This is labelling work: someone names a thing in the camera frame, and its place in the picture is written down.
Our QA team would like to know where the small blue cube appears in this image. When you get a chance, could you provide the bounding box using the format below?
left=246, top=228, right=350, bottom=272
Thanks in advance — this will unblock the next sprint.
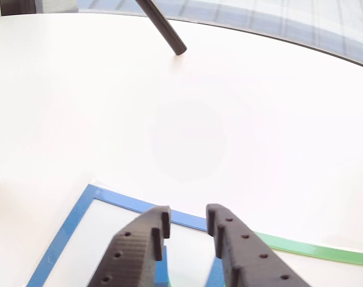
left=153, top=245, right=172, bottom=287

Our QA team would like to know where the blue square frame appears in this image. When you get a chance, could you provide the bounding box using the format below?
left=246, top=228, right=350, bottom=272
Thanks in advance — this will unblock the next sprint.
left=25, top=184, right=227, bottom=287

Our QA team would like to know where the green square frame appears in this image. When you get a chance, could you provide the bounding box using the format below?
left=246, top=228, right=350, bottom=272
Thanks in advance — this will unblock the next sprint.
left=252, top=231, right=363, bottom=287

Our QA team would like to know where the black camera tripod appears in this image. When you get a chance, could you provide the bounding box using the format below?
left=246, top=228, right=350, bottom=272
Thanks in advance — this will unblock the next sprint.
left=0, top=0, right=188, bottom=204

